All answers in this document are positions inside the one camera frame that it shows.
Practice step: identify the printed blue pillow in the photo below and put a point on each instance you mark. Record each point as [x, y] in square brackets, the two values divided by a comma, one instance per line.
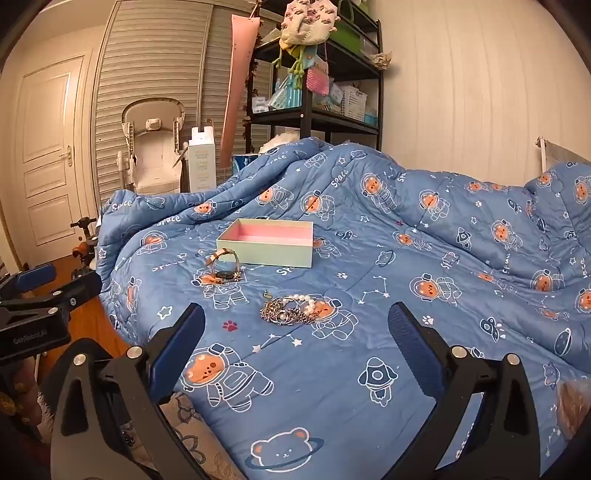
[563, 207]

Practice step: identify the blue package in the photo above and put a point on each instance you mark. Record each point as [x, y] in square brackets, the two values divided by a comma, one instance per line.
[242, 161]

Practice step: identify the white high chair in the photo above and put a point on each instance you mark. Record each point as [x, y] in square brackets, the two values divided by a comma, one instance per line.
[154, 147]

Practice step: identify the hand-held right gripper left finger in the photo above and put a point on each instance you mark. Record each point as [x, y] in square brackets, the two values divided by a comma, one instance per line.
[175, 350]

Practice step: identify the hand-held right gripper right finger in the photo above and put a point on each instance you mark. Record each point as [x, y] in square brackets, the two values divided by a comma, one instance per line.
[411, 346]

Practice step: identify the mint box with pink inside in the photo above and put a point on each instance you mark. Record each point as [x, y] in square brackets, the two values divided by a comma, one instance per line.
[263, 233]

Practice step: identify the printed blue blanket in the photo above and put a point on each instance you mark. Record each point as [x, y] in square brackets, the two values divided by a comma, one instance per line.
[369, 258]

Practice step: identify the white fluffy cushion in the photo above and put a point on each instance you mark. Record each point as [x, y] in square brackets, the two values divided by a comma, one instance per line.
[284, 137]

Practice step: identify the pink crochet pouch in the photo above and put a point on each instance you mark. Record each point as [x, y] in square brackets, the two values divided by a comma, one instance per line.
[317, 79]

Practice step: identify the crochet knit bag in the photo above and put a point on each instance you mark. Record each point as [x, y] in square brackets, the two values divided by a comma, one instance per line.
[307, 23]

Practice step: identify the black metal shelf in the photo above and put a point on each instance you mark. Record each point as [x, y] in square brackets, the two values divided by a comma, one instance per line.
[318, 117]

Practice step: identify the white carton box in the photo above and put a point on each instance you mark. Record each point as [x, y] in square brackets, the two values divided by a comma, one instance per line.
[201, 157]

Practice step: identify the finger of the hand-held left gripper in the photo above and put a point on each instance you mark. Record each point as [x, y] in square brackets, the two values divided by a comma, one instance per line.
[69, 296]
[37, 275]

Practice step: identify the green crochet frog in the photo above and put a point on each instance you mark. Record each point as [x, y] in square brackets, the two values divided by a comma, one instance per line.
[295, 57]

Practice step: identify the floral patterned cloth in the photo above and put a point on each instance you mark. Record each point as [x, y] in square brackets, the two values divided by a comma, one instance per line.
[203, 443]

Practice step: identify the green bag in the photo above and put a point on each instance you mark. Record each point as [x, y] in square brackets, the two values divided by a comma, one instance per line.
[351, 44]

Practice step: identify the long pink board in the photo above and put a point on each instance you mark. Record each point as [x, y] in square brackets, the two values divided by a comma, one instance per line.
[235, 83]

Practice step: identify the grey headboard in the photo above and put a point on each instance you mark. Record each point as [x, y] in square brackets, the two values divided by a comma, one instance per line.
[563, 154]

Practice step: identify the teal striped pack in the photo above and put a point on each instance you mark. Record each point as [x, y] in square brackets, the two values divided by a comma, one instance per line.
[286, 94]

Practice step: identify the louvered wardrobe door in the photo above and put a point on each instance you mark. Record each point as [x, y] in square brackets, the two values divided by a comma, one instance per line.
[152, 55]

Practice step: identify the white plastic basket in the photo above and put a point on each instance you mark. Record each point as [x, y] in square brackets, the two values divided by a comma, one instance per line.
[353, 104]

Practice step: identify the white panel door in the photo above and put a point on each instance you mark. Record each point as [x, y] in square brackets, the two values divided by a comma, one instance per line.
[46, 138]

